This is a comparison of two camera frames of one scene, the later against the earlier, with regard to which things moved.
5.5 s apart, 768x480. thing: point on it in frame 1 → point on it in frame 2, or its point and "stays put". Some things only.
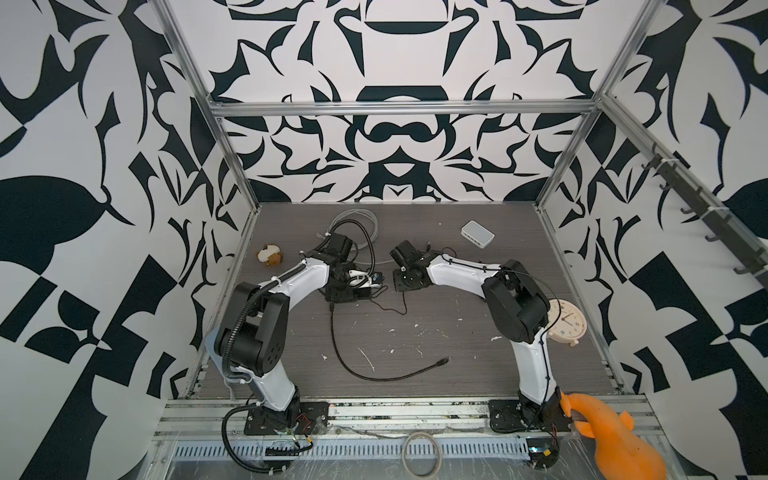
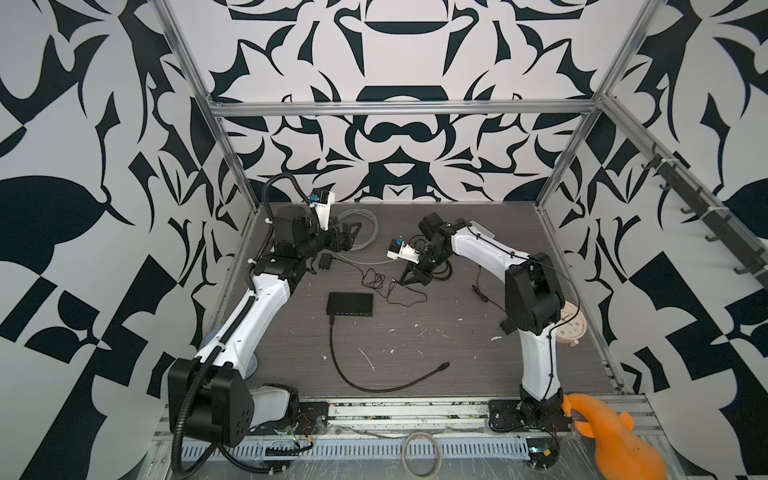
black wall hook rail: (725, 231) stays put
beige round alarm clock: (570, 325) stays put
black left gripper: (342, 295) → (346, 238)
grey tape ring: (403, 455) stays put
